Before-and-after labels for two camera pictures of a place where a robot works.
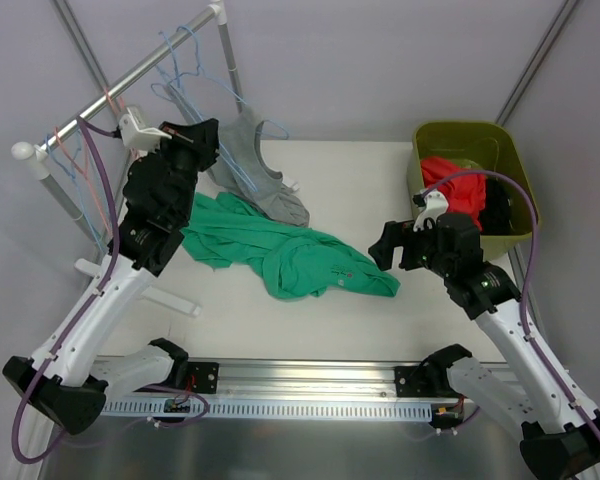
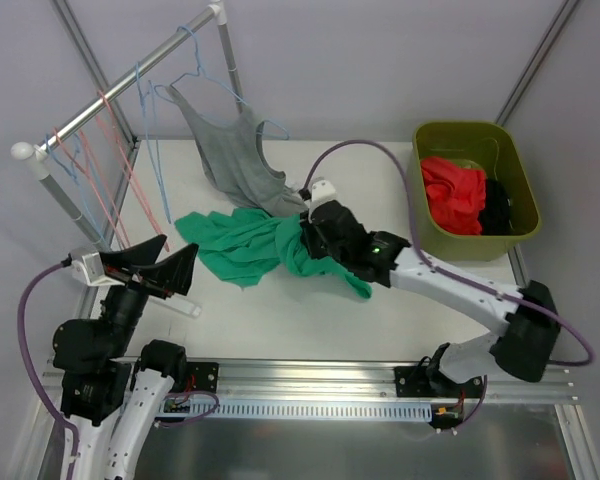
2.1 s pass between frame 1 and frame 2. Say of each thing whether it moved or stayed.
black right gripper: moved
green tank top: moved
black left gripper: moved
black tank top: stayed
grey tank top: stayed
